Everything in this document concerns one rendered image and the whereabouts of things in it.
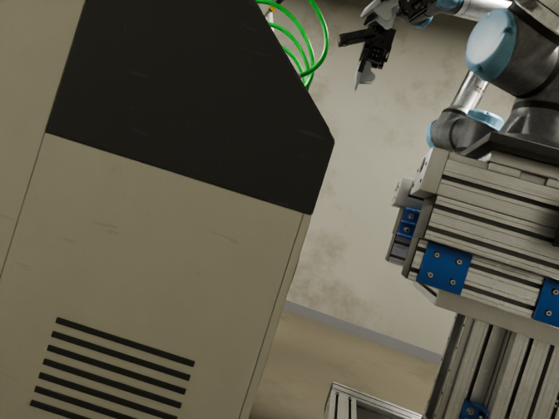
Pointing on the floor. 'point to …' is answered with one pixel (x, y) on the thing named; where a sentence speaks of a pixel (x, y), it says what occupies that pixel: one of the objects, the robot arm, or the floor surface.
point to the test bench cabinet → (139, 292)
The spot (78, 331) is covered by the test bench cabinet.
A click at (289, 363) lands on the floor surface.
